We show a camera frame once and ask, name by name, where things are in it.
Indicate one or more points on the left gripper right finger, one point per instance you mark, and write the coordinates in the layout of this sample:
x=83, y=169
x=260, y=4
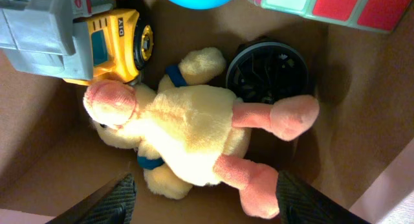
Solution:
x=300, y=203

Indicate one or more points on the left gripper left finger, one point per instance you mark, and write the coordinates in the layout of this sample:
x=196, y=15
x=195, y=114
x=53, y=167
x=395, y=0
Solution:
x=112, y=203

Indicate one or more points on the black round puck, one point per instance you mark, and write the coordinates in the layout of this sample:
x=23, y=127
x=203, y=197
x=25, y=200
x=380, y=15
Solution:
x=266, y=70

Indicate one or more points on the yellow grey toy truck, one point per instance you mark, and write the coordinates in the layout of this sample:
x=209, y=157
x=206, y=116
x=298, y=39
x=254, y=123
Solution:
x=80, y=41

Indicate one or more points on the multicolour puzzle cube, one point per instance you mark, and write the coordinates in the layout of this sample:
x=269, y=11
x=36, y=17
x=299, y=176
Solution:
x=373, y=15

